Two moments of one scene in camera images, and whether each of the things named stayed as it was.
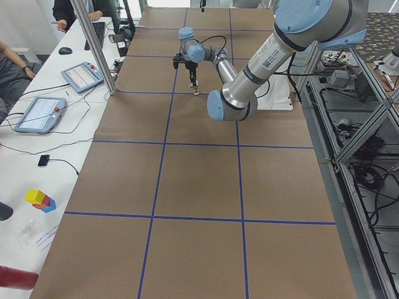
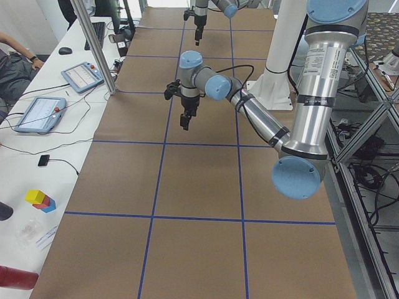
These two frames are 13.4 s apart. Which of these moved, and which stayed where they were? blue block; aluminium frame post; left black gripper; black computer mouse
Moved: left black gripper
Stayed: aluminium frame post; black computer mouse; blue block
